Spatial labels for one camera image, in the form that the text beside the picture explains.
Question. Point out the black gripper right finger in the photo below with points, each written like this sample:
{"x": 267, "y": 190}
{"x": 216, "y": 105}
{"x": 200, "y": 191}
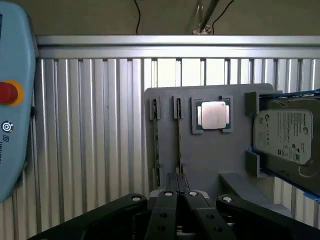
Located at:
{"x": 200, "y": 212}

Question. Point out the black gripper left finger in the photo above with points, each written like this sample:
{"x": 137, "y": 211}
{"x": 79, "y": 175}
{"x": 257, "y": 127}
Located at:
{"x": 162, "y": 215}

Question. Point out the green RAM stick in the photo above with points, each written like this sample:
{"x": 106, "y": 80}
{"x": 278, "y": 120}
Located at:
{"x": 156, "y": 140}
{"x": 179, "y": 135}

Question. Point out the grey parts rack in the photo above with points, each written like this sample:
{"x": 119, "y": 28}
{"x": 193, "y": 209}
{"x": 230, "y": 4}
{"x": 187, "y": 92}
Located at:
{"x": 212, "y": 155}

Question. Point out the CPU with silver lid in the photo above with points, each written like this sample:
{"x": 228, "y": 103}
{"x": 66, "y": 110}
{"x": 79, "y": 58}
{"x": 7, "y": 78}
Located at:
{"x": 215, "y": 115}

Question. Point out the hard disk with white label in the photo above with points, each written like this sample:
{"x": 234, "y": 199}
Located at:
{"x": 282, "y": 135}

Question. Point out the light blue teach pendant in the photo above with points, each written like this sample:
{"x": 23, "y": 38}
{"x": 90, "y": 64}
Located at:
{"x": 15, "y": 140}

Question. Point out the metal stand leg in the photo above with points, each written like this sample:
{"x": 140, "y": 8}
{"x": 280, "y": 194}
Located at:
{"x": 206, "y": 12}

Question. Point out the aluminium table frame rail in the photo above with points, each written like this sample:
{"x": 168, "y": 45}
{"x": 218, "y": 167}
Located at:
{"x": 175, "y": 46}

